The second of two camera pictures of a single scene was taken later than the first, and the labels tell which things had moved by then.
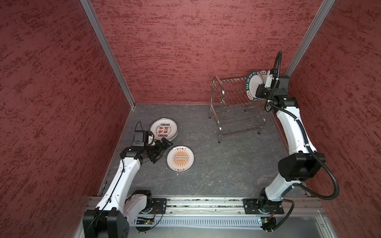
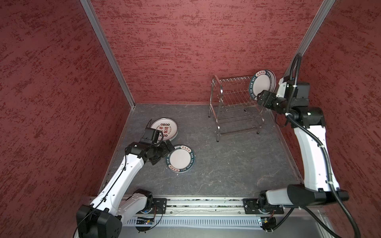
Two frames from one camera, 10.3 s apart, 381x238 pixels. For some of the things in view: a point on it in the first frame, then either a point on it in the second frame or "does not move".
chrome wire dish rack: [233, 110] does not move
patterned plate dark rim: [254, 80] -> [180, 158]
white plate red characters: [164, 128] does not move
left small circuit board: [144, 220] does not move
